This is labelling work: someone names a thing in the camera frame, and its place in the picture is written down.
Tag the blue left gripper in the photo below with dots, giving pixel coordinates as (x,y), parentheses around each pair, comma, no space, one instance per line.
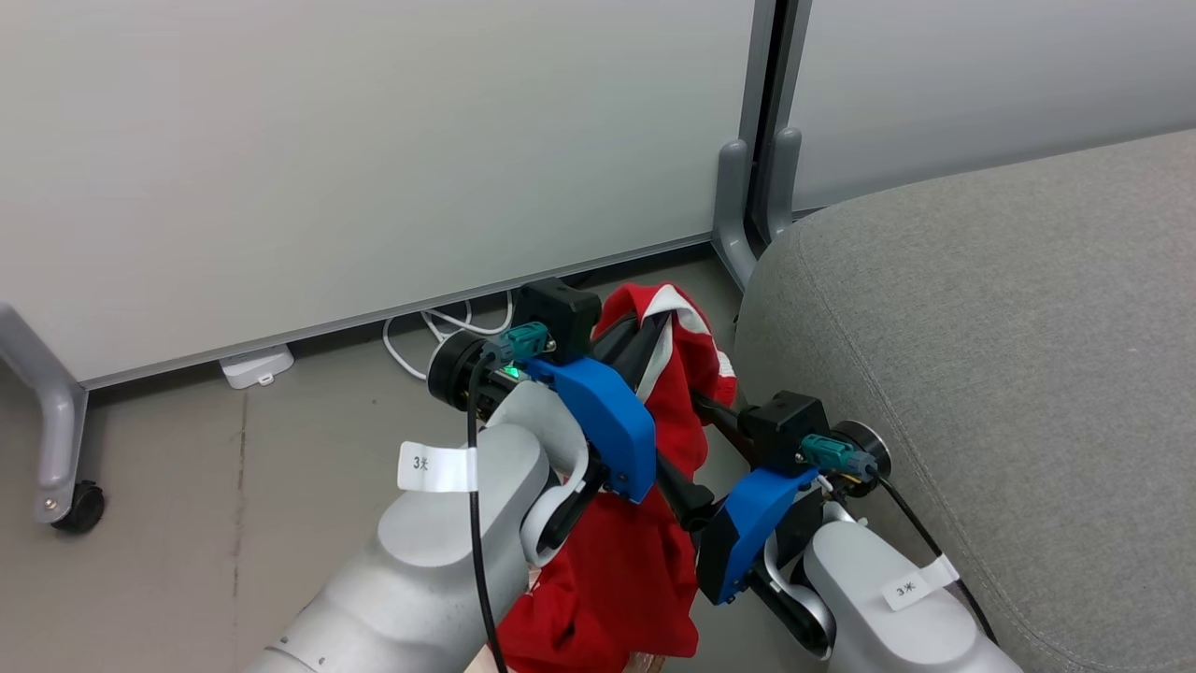
(607,421)

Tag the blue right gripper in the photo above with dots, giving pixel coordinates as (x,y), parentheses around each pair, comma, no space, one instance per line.
(743,528)

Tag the red garment with white stripes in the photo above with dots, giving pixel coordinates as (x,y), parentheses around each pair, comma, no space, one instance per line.
(635,579)

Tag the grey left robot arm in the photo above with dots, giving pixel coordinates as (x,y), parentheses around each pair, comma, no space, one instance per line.
(420,579)

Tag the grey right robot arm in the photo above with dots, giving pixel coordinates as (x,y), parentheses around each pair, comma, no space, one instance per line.
(897,645)

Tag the grey fabric sofa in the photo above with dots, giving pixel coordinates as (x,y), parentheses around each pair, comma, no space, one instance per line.
(1009,374)

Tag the wide white partition panel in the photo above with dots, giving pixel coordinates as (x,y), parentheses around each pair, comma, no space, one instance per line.
(374,159)

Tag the white power adapter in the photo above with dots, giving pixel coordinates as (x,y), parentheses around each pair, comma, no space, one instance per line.
(255,366)

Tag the narrow white partition panel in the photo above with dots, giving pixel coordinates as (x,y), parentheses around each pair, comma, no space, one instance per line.
(981,84)

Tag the black caster wheel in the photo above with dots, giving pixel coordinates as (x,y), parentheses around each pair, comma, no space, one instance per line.
(82,509)

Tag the grey partition foot with caster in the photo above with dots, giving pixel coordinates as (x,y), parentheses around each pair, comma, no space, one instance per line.
(56,421)

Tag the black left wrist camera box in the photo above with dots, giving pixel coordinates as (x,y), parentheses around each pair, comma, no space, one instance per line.
(558,313)

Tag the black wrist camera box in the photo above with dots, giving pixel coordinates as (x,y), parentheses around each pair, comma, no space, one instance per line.
(785,425)
(558,313)

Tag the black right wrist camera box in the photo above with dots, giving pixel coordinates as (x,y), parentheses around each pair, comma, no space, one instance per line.
(785,425)

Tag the teal left camera connector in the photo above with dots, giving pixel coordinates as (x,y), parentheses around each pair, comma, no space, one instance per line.
(523,341)

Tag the teal camera connector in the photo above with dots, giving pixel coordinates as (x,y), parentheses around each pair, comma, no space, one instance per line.
(523,341)
(832,453)

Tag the teal right camera connector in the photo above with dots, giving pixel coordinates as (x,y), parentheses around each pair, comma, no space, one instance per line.
(832,453)

